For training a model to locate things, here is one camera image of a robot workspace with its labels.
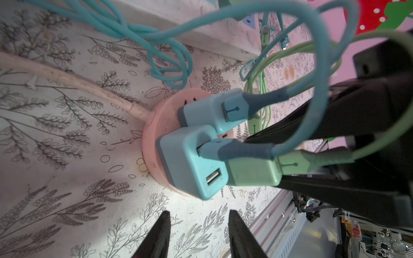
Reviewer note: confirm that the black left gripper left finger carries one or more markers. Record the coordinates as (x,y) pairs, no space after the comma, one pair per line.
(156,243)

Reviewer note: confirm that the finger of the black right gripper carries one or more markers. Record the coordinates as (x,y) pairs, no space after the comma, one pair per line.
(383,202)
(362,107)

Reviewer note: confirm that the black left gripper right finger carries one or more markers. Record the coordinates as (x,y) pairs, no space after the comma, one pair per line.
(242,242)

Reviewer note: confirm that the teal charger plug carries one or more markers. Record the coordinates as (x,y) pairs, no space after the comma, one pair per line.
(186,170)

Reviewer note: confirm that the blue charger plug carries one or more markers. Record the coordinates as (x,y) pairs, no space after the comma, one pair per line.
(223,111)

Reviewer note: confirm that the round pink power socket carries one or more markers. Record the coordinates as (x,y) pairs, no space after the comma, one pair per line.
(165,121)

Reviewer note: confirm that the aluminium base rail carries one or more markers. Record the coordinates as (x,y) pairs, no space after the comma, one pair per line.
(277,228)

